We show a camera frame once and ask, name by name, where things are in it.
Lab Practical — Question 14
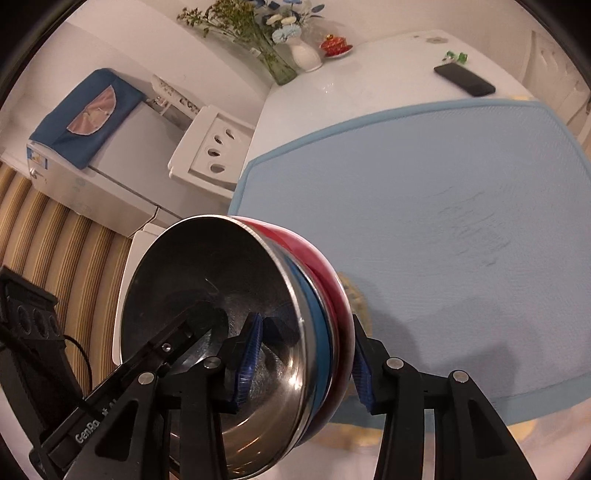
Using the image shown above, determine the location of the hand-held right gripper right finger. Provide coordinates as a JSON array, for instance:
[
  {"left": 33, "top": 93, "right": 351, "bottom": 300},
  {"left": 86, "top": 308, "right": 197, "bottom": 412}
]
[{"left": 352, "top": 314, "right": 539, "bottom": 480}]

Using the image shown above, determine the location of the red steel bowl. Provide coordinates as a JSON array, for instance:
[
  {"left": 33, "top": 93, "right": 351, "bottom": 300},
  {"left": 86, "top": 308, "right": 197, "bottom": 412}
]
[{"left": 228, "top": 215, "right": 356, "bottom": 446}]

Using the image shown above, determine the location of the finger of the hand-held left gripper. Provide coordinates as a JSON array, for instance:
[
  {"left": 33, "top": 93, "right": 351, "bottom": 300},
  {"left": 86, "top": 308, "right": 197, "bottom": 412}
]
[{"left": 152, "top": 300, "right": 232, "bottom": 370}]

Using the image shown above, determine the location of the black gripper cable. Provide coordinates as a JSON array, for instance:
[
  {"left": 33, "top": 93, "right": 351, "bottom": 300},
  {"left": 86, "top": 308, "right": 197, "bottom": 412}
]
[{"left": 62, "top": 335, "right": 98, "bottom": 398}]

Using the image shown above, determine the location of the white printed tablecloth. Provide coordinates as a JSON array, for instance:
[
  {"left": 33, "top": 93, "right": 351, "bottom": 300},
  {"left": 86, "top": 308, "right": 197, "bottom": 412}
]
[{"left": 247, "top": 30, "right": 591, "bottom": 462}]

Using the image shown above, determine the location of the white carved dining chair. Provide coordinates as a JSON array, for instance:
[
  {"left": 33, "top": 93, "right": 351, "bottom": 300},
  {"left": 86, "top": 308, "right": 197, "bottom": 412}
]
[
  {"left": 113, "top": 224, "right": 169, "bottom": 370},
  {"left": 167, "top": 104, "right": 256, "bottom": 200},
  {"left": 522, "top": 28, "right": 591, "bottom": 139}
]

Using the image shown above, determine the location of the grey household appliance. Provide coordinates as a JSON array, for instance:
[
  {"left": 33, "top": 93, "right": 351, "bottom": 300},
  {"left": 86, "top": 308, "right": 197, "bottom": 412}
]
[{"left": 25, "top": 99, "right": 188, "bottom": 238}]

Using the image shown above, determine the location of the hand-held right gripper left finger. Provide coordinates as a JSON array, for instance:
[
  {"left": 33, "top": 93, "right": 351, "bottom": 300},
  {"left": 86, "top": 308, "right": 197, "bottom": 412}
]
[{"left": 60, "top": 311, "right": 264, "bottom": 480}]

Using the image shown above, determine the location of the white ceramic vase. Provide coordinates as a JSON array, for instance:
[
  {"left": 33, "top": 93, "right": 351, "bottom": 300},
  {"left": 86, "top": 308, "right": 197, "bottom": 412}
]
[{"left": 288, "top": 39, "right": 324, "bottom": 72}]

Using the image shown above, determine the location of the blue steel bowl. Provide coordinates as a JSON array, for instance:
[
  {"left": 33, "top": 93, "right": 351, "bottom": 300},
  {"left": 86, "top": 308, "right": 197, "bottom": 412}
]
[{"left": 121, "top": 215, "right": 335, "bottom": 478}]

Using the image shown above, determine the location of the clear glass vase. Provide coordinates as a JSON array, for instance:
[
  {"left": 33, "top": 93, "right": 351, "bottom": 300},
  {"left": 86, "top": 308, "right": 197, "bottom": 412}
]
[{"left": 252, "top": 39, "right": 298, "bottom": 86}]

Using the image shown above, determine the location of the black smartphone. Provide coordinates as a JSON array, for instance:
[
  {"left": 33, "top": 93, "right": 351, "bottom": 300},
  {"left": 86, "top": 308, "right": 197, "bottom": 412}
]
[{"left": 434, "top": 63, "right": 496, "bottom": 97}]

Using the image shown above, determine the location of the light blue table mat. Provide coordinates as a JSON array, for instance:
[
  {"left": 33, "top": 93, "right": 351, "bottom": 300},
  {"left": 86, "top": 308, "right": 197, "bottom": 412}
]
[{"left": 228, "top": 98, "right": 591, "bottom": 423}]

